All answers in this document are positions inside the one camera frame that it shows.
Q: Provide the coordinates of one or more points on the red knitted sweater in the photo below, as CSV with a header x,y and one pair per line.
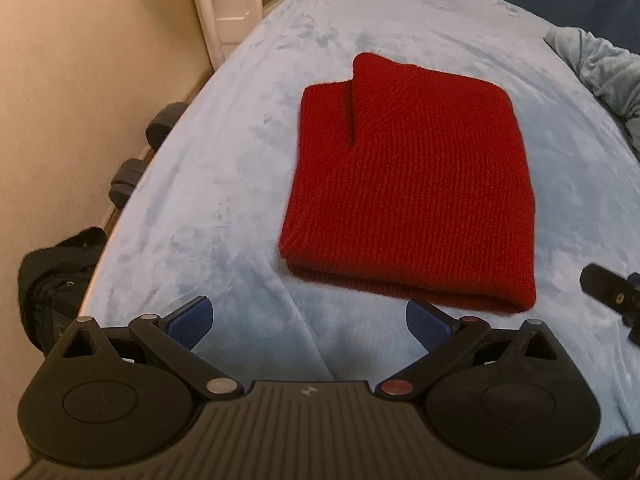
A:
x,y
410,180

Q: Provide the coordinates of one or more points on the light blue bed blanket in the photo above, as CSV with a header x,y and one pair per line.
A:
x,y
240,160

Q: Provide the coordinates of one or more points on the black bag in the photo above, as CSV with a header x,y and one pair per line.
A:
x,y
57,280

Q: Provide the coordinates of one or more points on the white shelf unit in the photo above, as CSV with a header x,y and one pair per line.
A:
x,y
235,5

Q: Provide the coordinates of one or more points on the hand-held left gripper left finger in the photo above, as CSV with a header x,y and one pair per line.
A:
x,y
192,320

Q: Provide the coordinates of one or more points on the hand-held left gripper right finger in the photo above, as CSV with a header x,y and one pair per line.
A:
x,y
425,322

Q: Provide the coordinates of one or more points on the grey-green crumpled blanket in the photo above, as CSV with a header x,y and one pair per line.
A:
x,y
600,72

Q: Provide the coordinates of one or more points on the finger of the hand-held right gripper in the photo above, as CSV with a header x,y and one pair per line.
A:
x,y
612,290

